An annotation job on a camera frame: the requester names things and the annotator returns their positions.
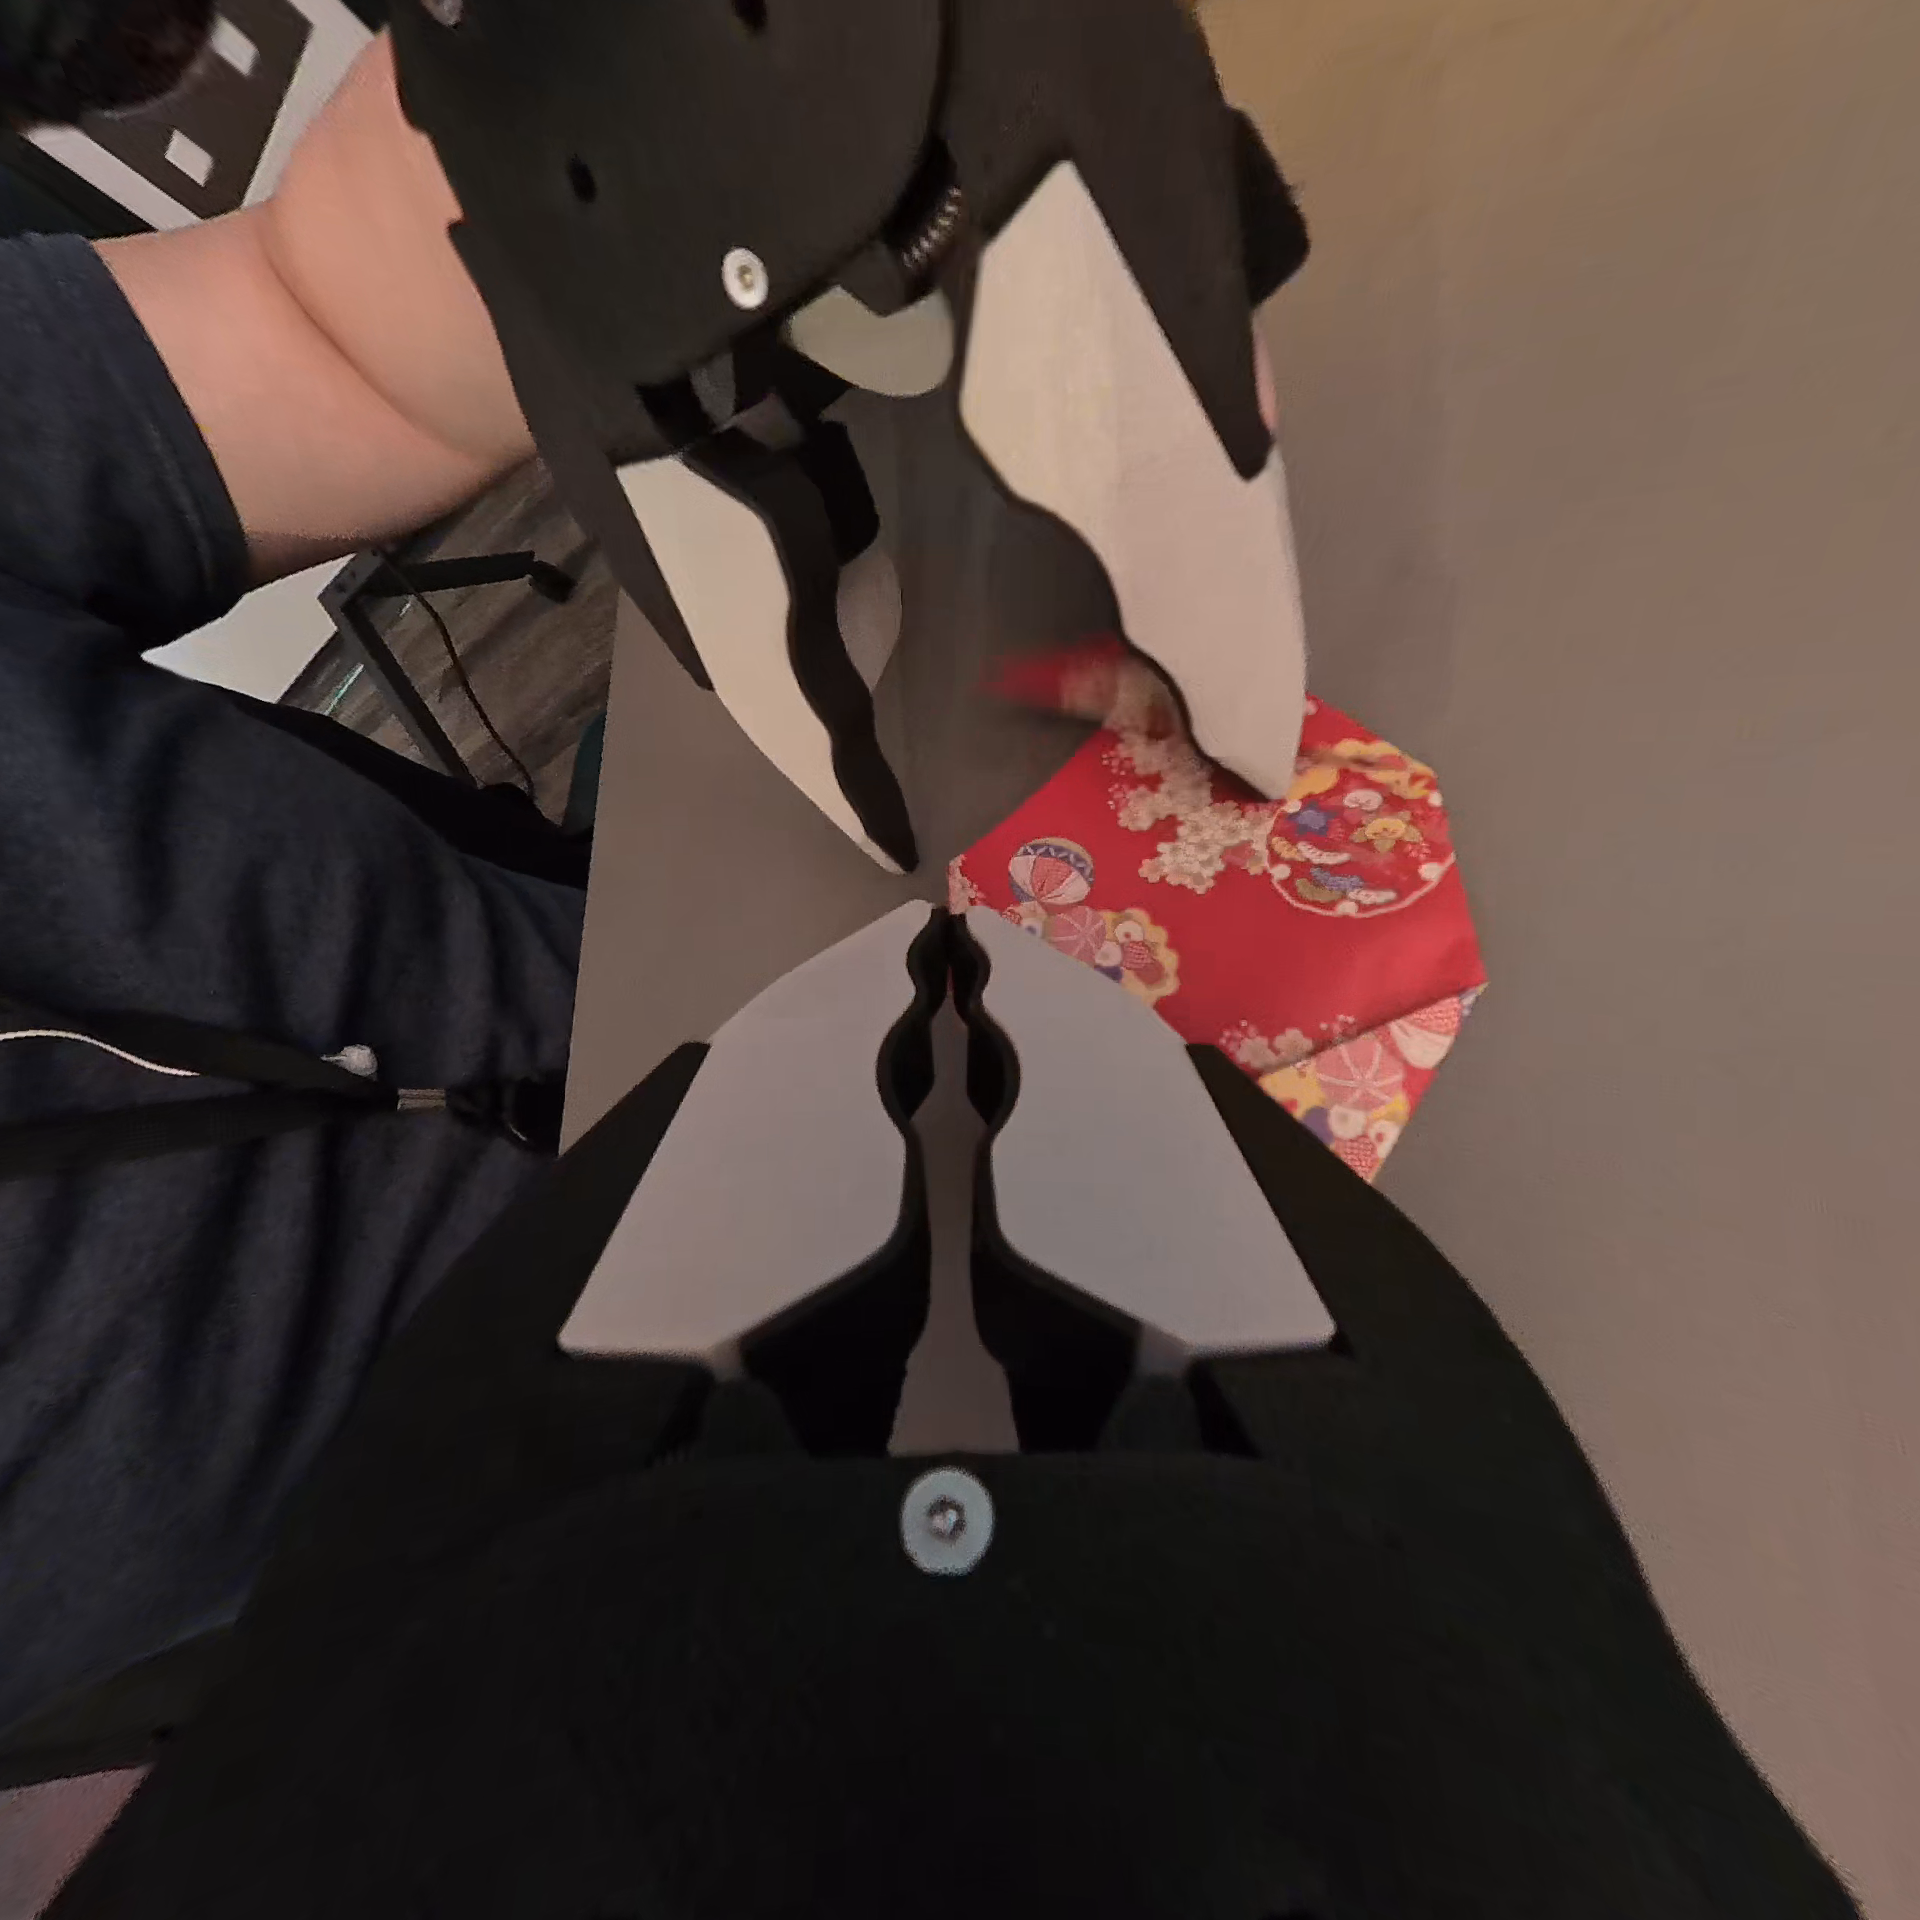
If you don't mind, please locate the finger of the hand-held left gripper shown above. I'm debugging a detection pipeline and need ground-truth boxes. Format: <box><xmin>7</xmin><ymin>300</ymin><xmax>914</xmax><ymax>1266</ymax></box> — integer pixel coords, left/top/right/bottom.
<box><xmin>615</xmin><ymin>420</ymin><xmax>922</xmax><ymax>875</ymax></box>
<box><xmin>958</xmin><ymin>157</ymin><xmax>1312</xmax><ymax>804</ymax></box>

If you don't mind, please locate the black cable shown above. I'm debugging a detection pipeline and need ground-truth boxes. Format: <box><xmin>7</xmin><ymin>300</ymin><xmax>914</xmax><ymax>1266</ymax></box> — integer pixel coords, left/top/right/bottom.
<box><xmin>372</xmin><ymin>550</ymin><xmax>540</xmax><ymax>804</ymax></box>

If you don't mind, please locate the black metal frame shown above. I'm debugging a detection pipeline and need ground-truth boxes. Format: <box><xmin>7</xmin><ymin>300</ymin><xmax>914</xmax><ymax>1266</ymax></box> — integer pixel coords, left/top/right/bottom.
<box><xmin>310</xmin><ymin>546</ymin><xmax>580</xmax><ymax>785</ymax></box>

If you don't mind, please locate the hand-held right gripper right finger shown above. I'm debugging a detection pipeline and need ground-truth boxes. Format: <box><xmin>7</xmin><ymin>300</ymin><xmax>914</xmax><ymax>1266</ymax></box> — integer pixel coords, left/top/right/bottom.
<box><xmin>949</xmin><ymin>904</ymin><xmax>1340</xmax><ymax>1369</ymax></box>

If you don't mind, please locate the black strap with white cord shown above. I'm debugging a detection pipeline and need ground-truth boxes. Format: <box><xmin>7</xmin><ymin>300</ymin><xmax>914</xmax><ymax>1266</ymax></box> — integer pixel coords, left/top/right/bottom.
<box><xmin>0</xmin><ymin>1025</ymin><xmax>570</xmax><ymax>1179</ymax></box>

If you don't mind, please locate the red floral origami paper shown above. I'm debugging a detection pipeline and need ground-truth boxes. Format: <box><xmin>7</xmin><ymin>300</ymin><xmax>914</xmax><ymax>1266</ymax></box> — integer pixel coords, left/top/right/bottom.
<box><xmin>949</xmin><ymin>637</ymin><xmax>1491</xmax><ymax>1187</ymax></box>

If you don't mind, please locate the person in navy hoodie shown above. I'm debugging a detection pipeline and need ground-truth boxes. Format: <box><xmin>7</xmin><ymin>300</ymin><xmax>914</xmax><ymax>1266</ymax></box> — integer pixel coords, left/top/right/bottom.
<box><xmin>0</xmin><ymin>230</ymin><xmax>596</xmax><ymax>1790</ymax></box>

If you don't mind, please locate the person's left forearm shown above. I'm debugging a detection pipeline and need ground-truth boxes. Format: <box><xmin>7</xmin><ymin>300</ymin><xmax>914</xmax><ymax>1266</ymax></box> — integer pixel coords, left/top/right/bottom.
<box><xmin>90</xmin><ymin>36</ymin><xmax>544</xmax><ymax>589</ymax></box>

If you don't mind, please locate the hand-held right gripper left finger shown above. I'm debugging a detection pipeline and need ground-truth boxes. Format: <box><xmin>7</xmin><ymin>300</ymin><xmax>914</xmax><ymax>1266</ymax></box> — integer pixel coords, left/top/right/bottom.
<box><xmin>557</xmin><ymin>901</ymin><xmax>947</xmax><ymax>1373</ymax></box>

